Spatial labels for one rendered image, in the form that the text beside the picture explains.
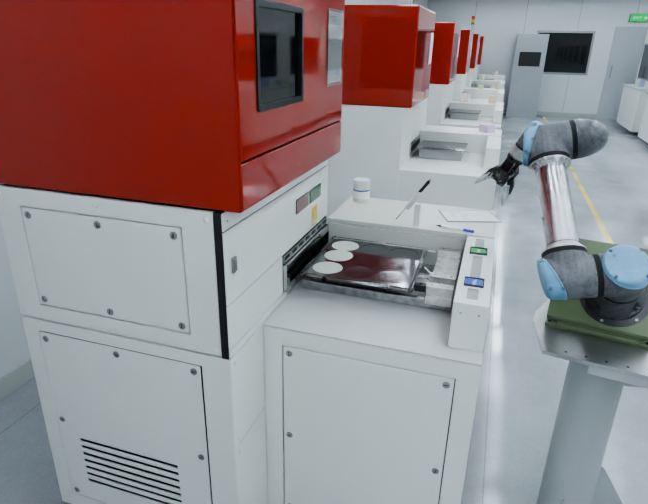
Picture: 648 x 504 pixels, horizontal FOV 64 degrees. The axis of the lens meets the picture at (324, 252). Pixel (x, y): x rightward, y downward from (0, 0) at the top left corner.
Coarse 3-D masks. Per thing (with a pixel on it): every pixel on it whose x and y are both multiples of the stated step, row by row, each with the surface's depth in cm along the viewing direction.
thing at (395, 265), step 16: (336, 240) 198; (352, 240) 198; (320, 256) 182; (368, 256) 183; (384, 256) 184; (400, 256) 184; (416, 256) 184; (352, 272) 170; (368, 272) 171; (384, 272) 171; (400, 272) 171
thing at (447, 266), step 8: (440, 264) 183; (448, 264) 183; (456, 264) 183; (440, 272) 176; (448, 272) 177; (456, 272) 177; (456, 280) 175; (432, 296) 159; (432, 304) 160; (440, 304) 159; (448, 304) 159
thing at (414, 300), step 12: (312, 288) 176; (324, 288) 174; (336, 288) 173; (348, 288) 171; (360, 288) 171; (372, 288) 171; (384, 300) 169; (396, 300) 167; (408, 300) 166; (420, 300) 165
